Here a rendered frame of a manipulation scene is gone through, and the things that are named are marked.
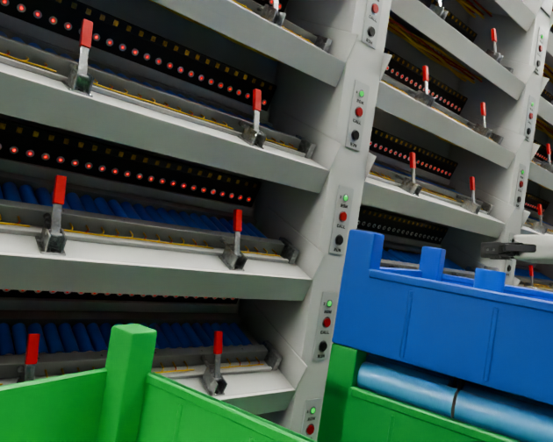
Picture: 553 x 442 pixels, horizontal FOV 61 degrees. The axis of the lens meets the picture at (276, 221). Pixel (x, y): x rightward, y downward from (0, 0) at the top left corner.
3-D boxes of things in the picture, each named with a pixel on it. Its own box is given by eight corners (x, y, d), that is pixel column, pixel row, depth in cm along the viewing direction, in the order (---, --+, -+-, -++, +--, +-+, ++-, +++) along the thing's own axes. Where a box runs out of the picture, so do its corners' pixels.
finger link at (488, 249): (515, 242, 93) (482, 242, 98) (508, 240, 91) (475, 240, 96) (515, 258, 93) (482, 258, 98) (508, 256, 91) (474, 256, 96)
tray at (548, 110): (598, 157, 175) (619, 122, 171) (531, 110, 136) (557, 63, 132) (546, 139, 190) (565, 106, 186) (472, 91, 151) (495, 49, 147)
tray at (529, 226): (583, 260, 174) (605, 226, 170) (512, 242, 135) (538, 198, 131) (533, 233, 189) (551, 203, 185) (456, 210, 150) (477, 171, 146)
